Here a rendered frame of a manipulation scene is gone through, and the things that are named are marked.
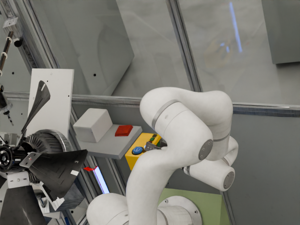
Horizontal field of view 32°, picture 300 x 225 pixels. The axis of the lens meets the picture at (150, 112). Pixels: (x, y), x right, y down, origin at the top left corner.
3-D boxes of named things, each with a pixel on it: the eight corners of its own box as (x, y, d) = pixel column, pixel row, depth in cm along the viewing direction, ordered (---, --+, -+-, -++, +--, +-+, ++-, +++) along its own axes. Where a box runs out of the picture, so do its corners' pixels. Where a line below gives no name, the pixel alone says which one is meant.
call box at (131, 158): (148, 150, 242) (141, 131, 236) (167, 152, 236) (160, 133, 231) (131, 172, 231) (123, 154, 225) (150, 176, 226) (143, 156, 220)
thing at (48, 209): (52, 213, 242) (50, 197, 244) (61, 211, 239) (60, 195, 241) (39, 214, 235) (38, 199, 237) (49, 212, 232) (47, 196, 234)
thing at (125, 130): (120, 127, 285) (118, 124, 284) (133, 127, 281) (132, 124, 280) (114, 136, 279) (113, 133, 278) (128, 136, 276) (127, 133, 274)
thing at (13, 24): (11, 34, 264) (4, 18, 259) (24, 30, 263) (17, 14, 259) (9, 42, 255) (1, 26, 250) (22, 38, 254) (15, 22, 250)
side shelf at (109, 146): (89, 126, 301) (88, 121, 299) (142, 130, 282) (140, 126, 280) (66, 152, 285) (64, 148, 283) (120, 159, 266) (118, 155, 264)
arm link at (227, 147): (224, 94, 160) (218, 147, 184) (193, 129, 153) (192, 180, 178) (249, 108, 156) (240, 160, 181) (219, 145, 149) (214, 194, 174)
